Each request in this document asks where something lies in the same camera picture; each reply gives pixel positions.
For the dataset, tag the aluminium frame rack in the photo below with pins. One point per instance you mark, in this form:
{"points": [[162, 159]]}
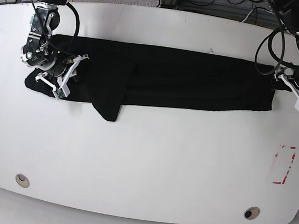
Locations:
{"points": [[251, 11]]}

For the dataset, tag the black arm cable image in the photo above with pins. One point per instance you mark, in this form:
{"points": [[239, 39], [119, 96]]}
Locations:
{"points": [[279, 60], [64, 29]]}

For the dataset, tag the wrist camera board image left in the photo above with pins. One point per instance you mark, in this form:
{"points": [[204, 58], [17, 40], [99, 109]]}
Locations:
{"points": [[59, 94]]}

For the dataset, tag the red tape marking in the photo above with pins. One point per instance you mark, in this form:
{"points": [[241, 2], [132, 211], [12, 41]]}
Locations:
{"points": [[283, 160]]}

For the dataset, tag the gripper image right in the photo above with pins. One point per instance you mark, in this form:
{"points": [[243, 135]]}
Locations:
{"points": [[290, 77]]}

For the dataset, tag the right table cable grommet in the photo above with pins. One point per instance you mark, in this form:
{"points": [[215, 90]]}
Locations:
{"points": [[252, 213]]}

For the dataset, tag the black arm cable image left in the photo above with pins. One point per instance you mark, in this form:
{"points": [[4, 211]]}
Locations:
{"points": [[64, 29]]}

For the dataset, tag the black printed T-shirt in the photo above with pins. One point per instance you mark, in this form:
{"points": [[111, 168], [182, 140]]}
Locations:
{"points": [[118, 73]]}

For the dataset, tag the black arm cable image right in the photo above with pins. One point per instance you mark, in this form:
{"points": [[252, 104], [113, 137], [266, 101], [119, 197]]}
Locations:
{"points": [[279, 60]]}

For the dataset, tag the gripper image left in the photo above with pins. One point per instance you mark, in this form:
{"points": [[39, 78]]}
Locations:
{"points": [[62, 79]]}

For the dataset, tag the left table cable grommet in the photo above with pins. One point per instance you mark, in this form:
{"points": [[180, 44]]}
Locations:
{"points": [[22, 180]]}

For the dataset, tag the table cable grommet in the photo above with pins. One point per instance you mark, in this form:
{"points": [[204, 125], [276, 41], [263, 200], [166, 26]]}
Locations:
{"points": [[22, 180], [252, 213]]}

